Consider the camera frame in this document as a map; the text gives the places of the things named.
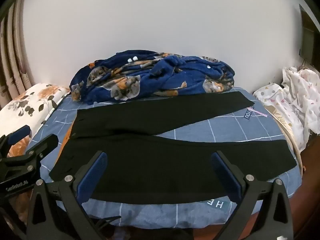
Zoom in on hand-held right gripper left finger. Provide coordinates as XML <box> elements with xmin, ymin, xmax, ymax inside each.
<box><xmin>26</xmin><ymin>150</ymin><xmax>108</xmax><ymax>240</ymax></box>

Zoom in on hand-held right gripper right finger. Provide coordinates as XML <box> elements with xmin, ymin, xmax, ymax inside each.
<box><xmin>210</xmin><ymin>150</ymin><xmax>294</xmax><ymax>240</ymax></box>

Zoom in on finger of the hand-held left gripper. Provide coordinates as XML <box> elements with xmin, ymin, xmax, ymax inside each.
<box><xmin>0</xmin><ymin>125</ymin><xmax>32</xmax><ymax>157</ymax></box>
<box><xmin>0</xmin><ymin>134</ymin><xmax>59</xmax><ymax>178</ymax></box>

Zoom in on black pants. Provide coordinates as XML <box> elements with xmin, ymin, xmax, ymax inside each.
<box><xmin>49</xmin><ymin>91</ymin><xmax>297</xmax><ymax>205</ymax></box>

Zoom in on white floral pillow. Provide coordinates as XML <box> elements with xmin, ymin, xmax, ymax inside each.
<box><xmin>0</xmin><ymin>84</ymin><xmax>70</xmax><ymax>158</ymax></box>

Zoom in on blue grid bed sheet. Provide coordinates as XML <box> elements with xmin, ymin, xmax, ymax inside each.
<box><xmin>27</xmin><ymin>86</ymin><xmax>304</xmax><ymax>228</ymax></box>

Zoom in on beige floral curtain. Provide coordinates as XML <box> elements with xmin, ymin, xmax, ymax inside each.
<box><xmin>0</xmin><ymin>0</ymin><xmax>35</xmax><ymax>110</ymax></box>

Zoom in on white patterned cloth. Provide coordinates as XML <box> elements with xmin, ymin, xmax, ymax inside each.
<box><xmin>253</xmin><ymin>66</ymin><xmax>320</xmax><ymax>152</ymax></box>

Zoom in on blue cat print blanket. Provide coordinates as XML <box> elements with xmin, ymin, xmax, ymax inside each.
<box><xmin>69</xmin><ymin>51</ymin><xmax>235</xmax><ymax>103</ymax></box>

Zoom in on dark wall screen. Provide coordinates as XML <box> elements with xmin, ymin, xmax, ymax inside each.
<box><xmin>299</xmin><ymin>4</ymin><xmax>320</xmax><ymax>67</ymax></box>

